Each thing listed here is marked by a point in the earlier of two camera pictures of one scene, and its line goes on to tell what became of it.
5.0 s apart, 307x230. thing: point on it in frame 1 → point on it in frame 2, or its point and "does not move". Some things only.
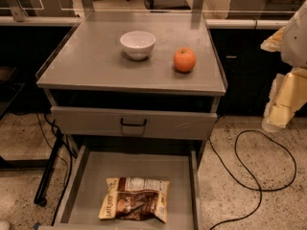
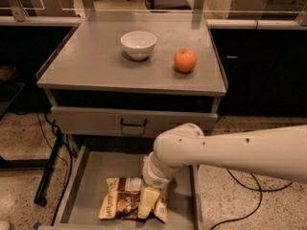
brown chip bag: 135,198 does not move
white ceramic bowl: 137,44 does not move
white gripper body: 295,43 → 153,178
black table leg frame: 48,165 does not move
